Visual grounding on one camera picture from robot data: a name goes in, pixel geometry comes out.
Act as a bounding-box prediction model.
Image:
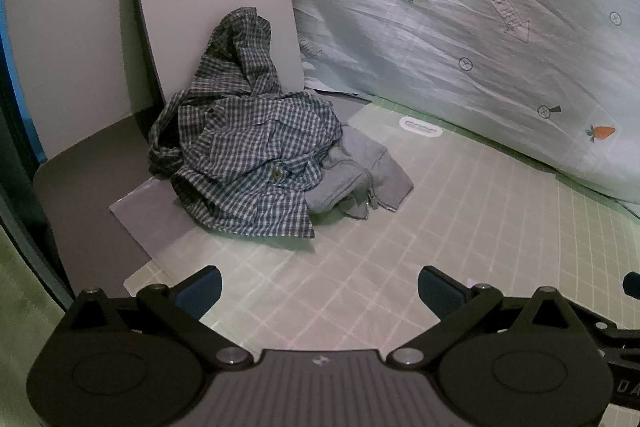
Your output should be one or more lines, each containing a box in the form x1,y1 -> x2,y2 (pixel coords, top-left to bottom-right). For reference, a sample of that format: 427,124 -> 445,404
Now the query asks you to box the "blue plaid shirt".
170,89 -> 347,241

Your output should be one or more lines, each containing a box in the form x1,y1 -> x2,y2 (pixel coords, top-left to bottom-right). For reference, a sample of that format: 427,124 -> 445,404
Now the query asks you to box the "grey zipped garment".
304,126 -> 415,221

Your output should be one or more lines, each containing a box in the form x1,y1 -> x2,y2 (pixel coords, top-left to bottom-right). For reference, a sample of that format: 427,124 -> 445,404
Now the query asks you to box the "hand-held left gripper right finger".
387,265 -> 583,368

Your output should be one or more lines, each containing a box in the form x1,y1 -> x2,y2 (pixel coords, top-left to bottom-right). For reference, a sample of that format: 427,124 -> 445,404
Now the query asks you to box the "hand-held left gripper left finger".
65,265 -> 253,368

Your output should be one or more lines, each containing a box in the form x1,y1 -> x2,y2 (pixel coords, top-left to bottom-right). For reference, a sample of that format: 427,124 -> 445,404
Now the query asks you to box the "carrot print bed sheet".
274,0 -> 640,221

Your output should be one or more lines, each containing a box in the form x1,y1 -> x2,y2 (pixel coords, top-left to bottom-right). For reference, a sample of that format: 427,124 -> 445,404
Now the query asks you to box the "grey plastic sheet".
109,177 -> 202,264

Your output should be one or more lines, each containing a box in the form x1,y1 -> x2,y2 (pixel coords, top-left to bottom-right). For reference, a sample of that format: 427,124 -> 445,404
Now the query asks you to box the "green grid mat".
124,94 -> 640,358

